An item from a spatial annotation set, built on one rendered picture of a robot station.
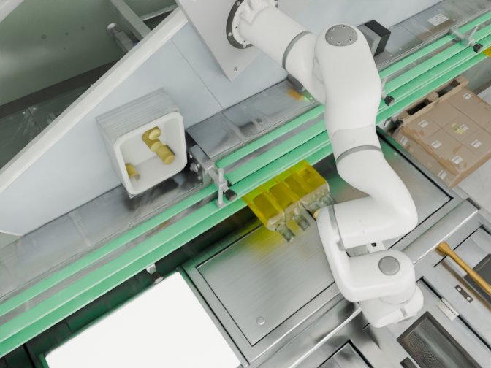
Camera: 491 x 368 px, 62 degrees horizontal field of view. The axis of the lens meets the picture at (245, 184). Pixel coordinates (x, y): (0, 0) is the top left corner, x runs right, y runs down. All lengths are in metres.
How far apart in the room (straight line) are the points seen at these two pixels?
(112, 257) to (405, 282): 0.70
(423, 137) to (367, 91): 4.28
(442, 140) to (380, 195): 4.35
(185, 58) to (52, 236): 0.56
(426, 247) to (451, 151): 3.63
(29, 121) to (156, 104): 0.82
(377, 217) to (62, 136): 0.68
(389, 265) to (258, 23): 0.57
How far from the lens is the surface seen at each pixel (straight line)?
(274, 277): 1.26
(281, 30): 0.93
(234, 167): 1.11
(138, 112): 0.98
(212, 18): 0.95
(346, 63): 0.76
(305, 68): 0.89
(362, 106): 0.73
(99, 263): 1.12
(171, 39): 0.96
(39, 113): 1.75
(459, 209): 1.58
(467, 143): 5.19
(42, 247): 1.16
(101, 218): 1.15
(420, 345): 1.37
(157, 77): 1.00
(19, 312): 1.14
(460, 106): 5.55
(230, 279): 1.24
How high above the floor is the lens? 1.43
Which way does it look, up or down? 24 degrees down
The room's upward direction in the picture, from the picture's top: 139 degrees clockwise
